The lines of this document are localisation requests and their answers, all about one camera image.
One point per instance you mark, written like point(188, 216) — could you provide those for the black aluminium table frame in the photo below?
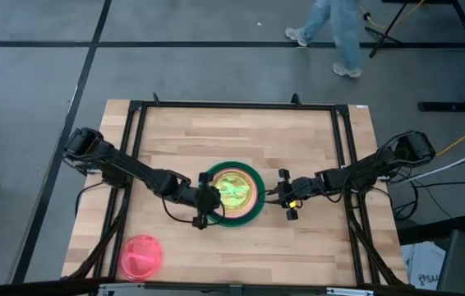
point(216, 104)

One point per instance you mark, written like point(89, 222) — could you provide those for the large round plastic plate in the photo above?
point(256, 214)

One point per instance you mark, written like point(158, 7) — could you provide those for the black tripod stand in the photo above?
point(384, 36)

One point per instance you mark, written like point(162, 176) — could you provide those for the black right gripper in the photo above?
point(300, 189)

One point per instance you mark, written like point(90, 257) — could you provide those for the person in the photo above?
point(345, 24)

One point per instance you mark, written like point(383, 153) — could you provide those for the pink cup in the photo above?
point(141, 257)

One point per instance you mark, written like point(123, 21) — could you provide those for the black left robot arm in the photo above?
point(134, 172)

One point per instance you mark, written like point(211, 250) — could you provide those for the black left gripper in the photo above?
point(208, 199)

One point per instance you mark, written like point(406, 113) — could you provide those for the black desk base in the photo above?
point(454, 107)

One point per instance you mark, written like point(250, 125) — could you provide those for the dark grey case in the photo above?
point(458, 263)

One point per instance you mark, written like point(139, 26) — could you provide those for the white printed box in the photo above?
point(423, 263)

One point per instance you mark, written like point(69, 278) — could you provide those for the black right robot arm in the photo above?
point(360, 172)

